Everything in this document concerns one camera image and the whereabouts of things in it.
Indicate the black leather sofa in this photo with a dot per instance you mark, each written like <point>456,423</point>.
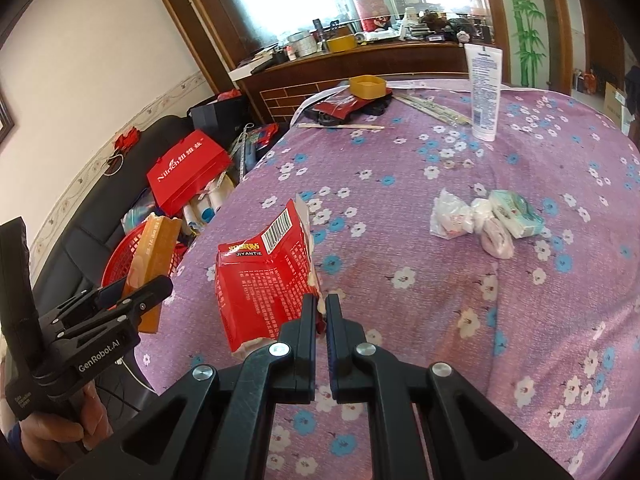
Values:
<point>90,195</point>

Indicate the clear plastic wrapped item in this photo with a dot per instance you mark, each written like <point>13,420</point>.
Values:
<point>450,215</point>

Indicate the purple floral tablecloth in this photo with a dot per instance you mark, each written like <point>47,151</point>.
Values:
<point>400,185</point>

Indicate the green white tissue pack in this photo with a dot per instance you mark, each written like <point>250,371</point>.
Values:
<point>517,215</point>

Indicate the brick pattern wooden ledge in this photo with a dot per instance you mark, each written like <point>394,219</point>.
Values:
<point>300,85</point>

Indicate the yellow tape measure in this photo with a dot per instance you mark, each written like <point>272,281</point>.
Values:
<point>244,155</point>

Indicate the holographic paper bag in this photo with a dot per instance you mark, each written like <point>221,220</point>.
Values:
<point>135,215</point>

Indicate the person's left hand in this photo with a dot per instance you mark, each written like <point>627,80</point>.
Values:
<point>60,435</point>

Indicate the black plastic tray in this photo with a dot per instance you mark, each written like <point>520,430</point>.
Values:
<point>380,105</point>

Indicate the red plastic basket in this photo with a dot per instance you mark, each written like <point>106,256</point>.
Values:
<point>117,265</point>

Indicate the red snack packet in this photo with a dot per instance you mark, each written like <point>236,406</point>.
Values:
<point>265,290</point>

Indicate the dark paper bag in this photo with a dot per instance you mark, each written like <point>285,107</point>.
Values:
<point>215,115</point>

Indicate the colourful packet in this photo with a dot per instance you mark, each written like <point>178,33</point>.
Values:
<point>262,135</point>

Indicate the white wrapped roll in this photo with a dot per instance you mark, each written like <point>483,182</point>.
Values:
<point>481,215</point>

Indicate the red cloth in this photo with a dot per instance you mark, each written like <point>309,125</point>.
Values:
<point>127,139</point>

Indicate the orange snack packet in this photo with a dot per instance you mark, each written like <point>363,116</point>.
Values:
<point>152,250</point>

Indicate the white paper rolls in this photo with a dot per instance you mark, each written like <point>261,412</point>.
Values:
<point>205,210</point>

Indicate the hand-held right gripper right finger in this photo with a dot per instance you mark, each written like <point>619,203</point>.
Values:
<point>336,340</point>

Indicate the framed horse painting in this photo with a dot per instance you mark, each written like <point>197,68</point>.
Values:
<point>4,112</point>

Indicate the red tin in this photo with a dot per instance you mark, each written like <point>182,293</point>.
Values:
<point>374,14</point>

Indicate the yellow plastic container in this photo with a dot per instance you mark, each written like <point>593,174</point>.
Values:
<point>367,87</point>

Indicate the wooden chopsticks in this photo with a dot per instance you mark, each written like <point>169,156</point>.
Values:
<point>340,126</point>

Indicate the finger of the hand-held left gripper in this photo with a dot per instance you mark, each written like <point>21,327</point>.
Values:
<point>111,294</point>
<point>145,297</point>

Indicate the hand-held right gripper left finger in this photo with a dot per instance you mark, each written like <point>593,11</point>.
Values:
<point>307,340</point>

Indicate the white jar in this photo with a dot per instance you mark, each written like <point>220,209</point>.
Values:
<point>302,46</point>

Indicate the pink plastic wrapped item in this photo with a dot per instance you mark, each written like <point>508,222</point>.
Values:
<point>497,240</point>

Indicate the white lotion tube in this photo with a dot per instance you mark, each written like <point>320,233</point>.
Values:
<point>484,90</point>

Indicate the red paper gift bag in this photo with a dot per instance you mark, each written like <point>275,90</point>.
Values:
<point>185,170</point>

